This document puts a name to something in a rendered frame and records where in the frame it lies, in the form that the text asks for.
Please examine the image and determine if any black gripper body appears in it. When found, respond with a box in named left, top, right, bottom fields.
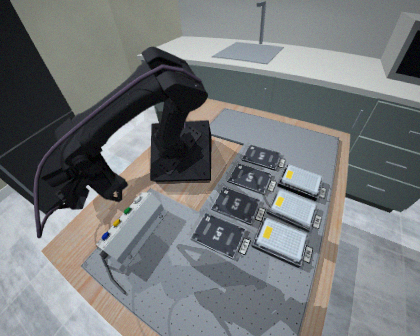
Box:
left=88, top=161, right=128, bottom=199

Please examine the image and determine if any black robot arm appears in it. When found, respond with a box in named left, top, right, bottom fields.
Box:
left=40, top=47, right=208, bottom=210

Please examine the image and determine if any white button panel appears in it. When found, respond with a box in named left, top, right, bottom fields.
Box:
left=96, top=192, right=168, bottom=294

